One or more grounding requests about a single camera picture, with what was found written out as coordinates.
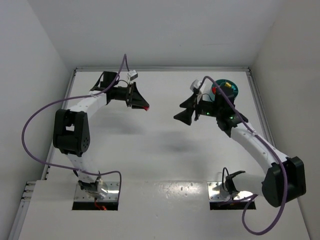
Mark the red lego brick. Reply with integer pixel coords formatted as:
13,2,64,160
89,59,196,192
211,87,217,96

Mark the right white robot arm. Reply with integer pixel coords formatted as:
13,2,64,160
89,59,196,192
173,86,307,207

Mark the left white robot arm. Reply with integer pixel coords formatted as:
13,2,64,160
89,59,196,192
53,70,150,200

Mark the teal round divided container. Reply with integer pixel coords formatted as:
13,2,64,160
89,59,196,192
209,79,239,102

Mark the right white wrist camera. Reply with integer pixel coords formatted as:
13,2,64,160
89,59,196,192
190,79,211,96

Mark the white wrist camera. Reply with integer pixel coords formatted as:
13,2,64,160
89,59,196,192
190,79,211,96
126,70,138,82

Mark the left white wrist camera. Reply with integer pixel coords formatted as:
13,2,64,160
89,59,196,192
126,70,138,82

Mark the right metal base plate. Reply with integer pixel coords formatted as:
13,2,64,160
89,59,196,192
207,181,253,203

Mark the metal base plate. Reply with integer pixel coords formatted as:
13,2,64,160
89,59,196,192
207,181,253,203
73,181,120,202

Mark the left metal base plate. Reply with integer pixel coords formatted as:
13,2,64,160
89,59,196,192
73,181,120,202

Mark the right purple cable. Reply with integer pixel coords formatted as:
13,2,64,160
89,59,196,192
197,76,287,236

